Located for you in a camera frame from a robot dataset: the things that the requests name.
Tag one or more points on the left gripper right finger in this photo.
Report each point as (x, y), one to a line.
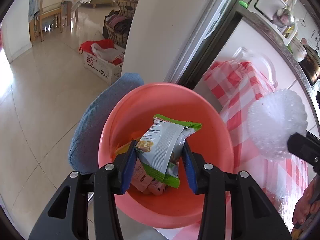
(253, 214)

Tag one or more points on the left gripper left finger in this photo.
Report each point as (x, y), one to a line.
(65, 215)

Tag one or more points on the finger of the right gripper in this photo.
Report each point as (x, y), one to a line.
(306, 148)

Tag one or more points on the white bubble wrap wad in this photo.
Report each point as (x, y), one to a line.
(272, 119)

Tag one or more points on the green white snack bag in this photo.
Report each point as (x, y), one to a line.
(160, 148)

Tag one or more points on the blue cushioned stool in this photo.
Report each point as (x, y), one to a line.
(83, 150)

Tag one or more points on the red plastic bucket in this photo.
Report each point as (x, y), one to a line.
(133, 116)

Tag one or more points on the pink snack wrapper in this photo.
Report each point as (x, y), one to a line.
(144, 183)

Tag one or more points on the red checkered tablecloth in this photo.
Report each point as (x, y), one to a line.
(237, 85)

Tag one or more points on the metal ladle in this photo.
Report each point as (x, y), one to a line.
(284, 17)

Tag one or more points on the white dish rack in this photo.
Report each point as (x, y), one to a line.
(266, 9)

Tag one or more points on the green clip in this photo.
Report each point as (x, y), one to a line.
(243, 4)

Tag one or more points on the white laundry basket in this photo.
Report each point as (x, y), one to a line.
(103, 58)

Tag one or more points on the frosted glass sliding door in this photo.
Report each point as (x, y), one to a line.
(211, 20)

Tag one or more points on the wooden dining chair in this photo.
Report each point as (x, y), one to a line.
(49, 8)

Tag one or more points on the wire basket with clothes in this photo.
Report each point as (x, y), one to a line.
(117, 23)

